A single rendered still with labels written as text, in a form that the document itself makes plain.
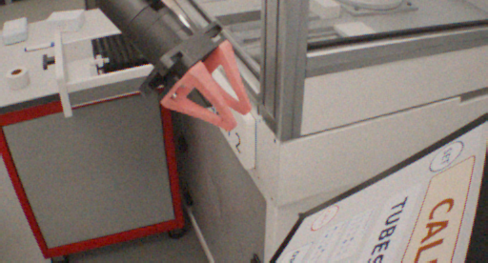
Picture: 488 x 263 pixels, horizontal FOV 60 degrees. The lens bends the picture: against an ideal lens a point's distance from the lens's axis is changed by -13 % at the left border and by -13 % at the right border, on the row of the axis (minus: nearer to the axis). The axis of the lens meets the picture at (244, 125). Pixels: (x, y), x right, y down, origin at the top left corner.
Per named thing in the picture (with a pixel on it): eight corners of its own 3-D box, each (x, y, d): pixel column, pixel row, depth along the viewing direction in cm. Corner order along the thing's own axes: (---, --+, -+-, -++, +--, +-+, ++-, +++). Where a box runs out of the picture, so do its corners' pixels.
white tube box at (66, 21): (48, 33, 158) (45, 21, 155) (54, 24, 165) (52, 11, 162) (79, 30, 158) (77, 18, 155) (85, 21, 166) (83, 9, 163)
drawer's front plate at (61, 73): (65, 118, 103) (56, 77, 97) (60, 65, 125) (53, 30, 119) (72, 117, 103) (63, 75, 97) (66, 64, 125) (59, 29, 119)
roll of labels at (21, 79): (33, 81, 130) (30, 70, 127) (15, 91, 125) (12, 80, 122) (22, 75, 133) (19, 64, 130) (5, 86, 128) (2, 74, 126)
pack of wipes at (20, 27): (27, 40, 154) (25, 30, 152) (3, 47, 151) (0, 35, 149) (28, 26, 165) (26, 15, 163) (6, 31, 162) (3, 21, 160)
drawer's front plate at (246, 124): (246, 171, 89) (246, 122, 82) (198, 94, 111) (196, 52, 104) (254, 169, 89) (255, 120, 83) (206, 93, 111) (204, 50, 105)
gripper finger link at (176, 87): (273, 90, 51) (213, 27, 51) (241, 124, 46) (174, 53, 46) (238, 119, 56) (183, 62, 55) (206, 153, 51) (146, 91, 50)
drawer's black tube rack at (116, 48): (101, 91, 109) (96, 68, 105) (93, 60, 123) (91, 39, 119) (189, 72, 116) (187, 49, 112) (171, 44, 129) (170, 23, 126)
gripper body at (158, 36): (228, 30, 52) (183, -15, 52) (174, 70, 45) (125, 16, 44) (199, 62, 57) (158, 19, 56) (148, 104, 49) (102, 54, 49)
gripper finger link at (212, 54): (275, 87, 52) (215, 25, 51) (244, 121, 47) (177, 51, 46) (241, 117, 56) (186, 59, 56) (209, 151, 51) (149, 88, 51)
